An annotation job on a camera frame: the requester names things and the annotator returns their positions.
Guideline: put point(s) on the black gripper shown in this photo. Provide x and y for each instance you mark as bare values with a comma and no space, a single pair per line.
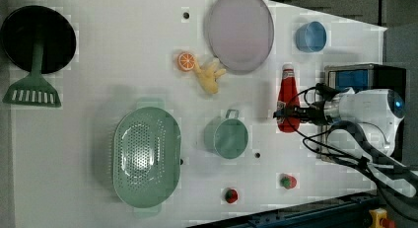
313,113

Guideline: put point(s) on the red ketchup bottle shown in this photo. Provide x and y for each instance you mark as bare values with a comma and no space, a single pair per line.
287,99

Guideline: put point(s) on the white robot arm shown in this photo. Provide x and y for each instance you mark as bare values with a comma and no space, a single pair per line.
360,130

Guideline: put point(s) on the toaster oven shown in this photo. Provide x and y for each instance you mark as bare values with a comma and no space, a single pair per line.
358,76

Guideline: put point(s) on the strawberry toy near oven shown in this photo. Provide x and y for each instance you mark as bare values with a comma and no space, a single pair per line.
288,182

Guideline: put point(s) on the yellow plush chicken toy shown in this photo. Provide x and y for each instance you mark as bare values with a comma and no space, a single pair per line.
208,76

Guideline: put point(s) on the strawberry toy near edge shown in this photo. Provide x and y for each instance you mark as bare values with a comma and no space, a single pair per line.
231,196

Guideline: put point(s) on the yellow red emergency button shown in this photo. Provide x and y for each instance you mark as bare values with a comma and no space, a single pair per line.
380,219

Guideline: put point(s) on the orange slice toy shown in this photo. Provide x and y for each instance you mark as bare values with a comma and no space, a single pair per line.
186,61

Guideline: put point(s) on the green slotted spatula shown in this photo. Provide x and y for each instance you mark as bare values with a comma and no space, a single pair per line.
33,90

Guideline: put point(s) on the black round pan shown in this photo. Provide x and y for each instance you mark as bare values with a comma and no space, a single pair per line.
17,38

